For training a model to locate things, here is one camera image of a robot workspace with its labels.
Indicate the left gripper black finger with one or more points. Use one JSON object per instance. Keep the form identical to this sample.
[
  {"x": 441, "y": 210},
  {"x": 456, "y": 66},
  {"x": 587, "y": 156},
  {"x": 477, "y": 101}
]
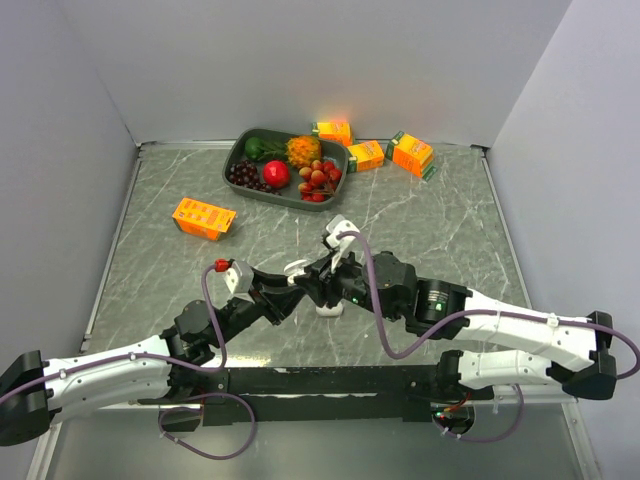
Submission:
[
  {"x": 274, "y": 280},
  {"x": 280, "y": 302}
]

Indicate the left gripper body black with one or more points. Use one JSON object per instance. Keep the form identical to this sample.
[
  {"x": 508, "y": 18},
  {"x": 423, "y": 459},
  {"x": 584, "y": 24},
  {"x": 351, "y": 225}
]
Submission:
[{"x": 241, "y": 313}]

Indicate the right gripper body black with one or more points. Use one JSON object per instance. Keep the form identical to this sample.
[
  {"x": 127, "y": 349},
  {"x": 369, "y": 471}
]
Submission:
[{"x": 347, "y": 282}]

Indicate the white gold-rimmed charging case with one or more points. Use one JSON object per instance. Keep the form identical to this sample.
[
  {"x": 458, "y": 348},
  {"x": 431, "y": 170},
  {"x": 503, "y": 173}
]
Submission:
[{"x": 294, "y": 269}]

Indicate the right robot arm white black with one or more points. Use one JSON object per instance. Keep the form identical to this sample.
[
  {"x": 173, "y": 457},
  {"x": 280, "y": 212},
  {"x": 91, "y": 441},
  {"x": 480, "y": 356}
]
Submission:
[{"x": 534, "y": 348}]

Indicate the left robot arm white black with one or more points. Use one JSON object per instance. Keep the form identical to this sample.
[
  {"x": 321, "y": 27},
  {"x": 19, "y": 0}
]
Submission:
[{"x": 37, "y": 393}]

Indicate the orange box front left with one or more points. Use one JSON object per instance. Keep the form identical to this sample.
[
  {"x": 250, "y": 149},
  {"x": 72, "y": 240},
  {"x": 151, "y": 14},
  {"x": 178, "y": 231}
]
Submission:
[{"x": 203, "y": 220}]

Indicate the orange box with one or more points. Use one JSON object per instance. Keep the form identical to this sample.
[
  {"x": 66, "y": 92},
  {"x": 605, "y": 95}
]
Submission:
[
  {"x": 411, "y": 154},
  {"x": 203, "y": 220},
  {"x": 365, "y": 156},
  {"x": 339, "y": 132}
]

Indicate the red lychee bunch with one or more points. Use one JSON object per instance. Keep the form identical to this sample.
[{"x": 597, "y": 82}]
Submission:
[{"x": 320, "y": 181}]

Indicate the dark grape bunch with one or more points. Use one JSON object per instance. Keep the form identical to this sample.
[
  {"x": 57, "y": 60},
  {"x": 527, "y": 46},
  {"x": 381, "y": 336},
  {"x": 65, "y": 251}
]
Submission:
[{"x": 246, "y": 174}]

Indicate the red pomegranate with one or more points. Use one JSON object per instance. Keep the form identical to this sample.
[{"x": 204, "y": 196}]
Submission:
[{"x": 276, "y": 174}]

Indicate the green fruit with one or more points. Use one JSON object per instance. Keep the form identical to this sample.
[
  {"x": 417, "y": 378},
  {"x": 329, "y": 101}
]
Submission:
[{"x": 253, "y": 148}]

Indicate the dark grey fruit tray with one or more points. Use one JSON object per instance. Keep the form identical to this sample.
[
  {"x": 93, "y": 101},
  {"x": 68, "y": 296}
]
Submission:
[{"x": 289, "y": 196}]

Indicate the orange box middle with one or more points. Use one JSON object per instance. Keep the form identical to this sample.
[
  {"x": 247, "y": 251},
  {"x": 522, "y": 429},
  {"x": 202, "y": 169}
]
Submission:
[{"x": 365, "y": 156}]

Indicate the green herb sprig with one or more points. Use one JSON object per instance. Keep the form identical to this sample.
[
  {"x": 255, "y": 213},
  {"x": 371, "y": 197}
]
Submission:
[{"x": 271, "y": 150}]

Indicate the orange spiky fruit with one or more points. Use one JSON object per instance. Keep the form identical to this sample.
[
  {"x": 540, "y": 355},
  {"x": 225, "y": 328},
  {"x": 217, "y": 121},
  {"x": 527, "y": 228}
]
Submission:
[{"x": 302, "y": 151}]

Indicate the orange box right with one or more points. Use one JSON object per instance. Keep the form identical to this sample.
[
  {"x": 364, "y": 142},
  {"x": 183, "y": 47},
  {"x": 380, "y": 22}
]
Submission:
[{"x": 411, "y": 154}]

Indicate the orange box back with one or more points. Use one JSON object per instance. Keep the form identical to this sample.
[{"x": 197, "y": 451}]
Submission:
[{"x": 339, "y": 132}]

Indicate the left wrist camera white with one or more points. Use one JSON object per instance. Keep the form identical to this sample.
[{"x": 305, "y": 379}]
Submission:
[{"x": 237, "y": 275}]

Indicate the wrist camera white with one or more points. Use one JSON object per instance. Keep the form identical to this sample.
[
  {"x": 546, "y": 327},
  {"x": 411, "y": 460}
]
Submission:
[
  {"x": 237, "y": 275},
  {"x": 338, "y": 240}
]

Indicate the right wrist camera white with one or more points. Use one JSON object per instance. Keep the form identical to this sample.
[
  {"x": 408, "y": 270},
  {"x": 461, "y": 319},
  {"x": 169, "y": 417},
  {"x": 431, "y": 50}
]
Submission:
[{"x": 338, "y": 240}]

